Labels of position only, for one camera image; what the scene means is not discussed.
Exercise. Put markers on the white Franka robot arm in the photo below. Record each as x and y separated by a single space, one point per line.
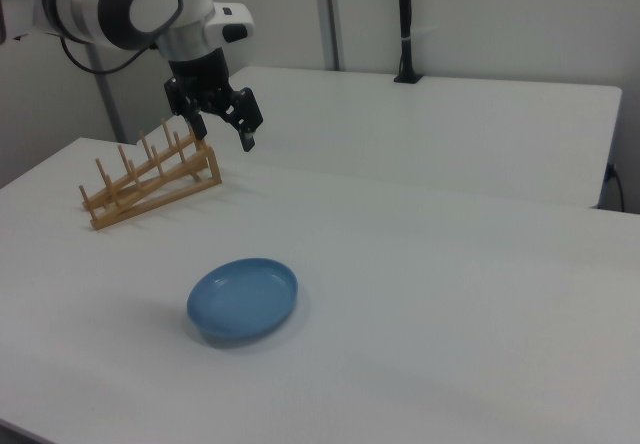
85 4

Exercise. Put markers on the grey metal partition post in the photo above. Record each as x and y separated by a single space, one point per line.
107 99
330 14

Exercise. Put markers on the black camera stand pole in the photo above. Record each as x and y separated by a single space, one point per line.
406 14

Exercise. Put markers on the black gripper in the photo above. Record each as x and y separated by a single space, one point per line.
200 76

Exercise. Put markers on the wooden plate rack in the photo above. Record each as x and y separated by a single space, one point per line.
150 204

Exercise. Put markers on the blue round plate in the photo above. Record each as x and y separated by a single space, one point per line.
240 299

